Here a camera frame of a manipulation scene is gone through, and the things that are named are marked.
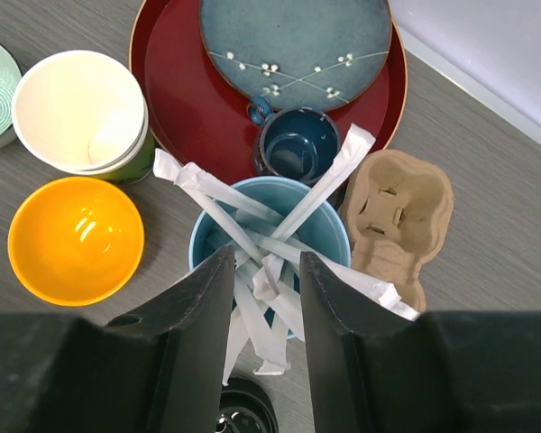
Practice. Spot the dark blue ceramic mug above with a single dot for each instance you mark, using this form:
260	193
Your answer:
298	143

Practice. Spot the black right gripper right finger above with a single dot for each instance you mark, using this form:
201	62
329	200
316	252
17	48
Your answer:
371	370

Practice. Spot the remaining black lid stack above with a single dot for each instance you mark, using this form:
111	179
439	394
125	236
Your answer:
245	407

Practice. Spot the blue grey plate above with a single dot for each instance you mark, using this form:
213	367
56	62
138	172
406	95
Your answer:
318	53

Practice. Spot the orange bowl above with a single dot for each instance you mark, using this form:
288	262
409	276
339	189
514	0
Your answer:
75	241

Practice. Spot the stack of green paper cups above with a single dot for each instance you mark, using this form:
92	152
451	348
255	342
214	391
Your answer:
84	113

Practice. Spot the red round plate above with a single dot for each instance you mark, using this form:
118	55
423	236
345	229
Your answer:
197	116

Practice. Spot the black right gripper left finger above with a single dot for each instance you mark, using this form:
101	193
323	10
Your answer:
156	368

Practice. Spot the light blue cup holder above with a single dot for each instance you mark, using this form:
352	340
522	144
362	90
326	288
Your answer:
323	231

